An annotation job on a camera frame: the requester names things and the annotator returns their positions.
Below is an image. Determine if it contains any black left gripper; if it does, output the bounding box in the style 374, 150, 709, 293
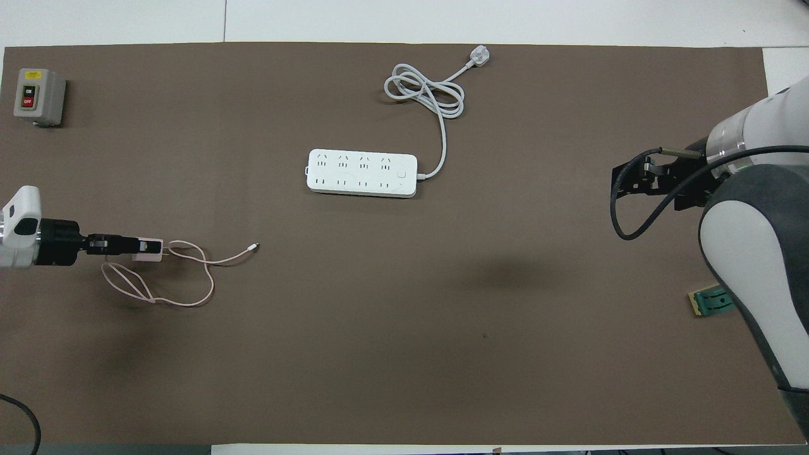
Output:
35, 218, 137, 266

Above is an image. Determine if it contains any pink charging cable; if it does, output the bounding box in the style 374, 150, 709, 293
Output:
101, 240, 260, 308

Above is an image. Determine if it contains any green knife switch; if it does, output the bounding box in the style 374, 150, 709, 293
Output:
688, 286, 735, 318

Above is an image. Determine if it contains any pink wall charger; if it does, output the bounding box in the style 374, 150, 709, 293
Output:
131, 238, 164, 262

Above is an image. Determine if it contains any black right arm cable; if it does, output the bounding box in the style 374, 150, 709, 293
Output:
610, 145, 809, 241

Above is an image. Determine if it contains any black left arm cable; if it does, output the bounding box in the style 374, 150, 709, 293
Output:
0, 393, 42, 455

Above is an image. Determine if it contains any grey on-off switch box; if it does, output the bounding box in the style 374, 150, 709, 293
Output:
13, 68, 66, 127

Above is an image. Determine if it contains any white power strip with cord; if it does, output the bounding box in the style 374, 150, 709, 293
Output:
306, 44, 492, 198

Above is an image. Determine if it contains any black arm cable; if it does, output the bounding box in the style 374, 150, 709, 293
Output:
0, 393, 42, 455
610, 145, 809, 241

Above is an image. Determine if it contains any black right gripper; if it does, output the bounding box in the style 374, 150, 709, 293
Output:
612, 142, 727, 212

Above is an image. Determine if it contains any brown table mat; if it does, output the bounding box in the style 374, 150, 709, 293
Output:
0, 41, 803, 446

